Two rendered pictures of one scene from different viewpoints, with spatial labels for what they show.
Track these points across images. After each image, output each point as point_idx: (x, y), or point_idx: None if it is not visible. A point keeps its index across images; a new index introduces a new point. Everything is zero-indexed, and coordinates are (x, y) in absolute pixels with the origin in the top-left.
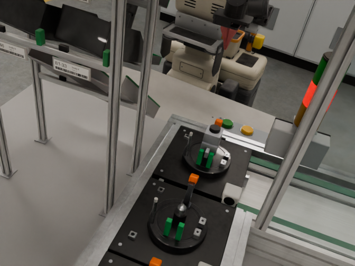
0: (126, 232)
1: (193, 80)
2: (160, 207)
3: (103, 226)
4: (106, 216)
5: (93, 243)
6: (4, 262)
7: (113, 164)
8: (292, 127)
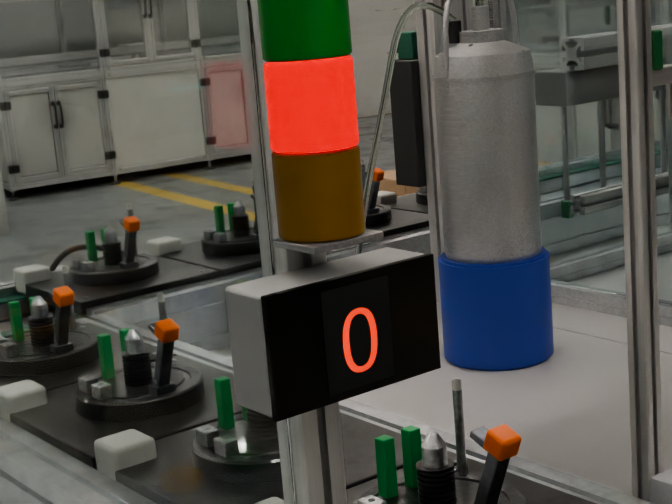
0: (473, 470)
1: None
2: (504, 492)
3: (520, 461)
4: (548, 467)
5: (479, 449)
6: (564, 470)
7: (630, 377)
8: (361, 262)
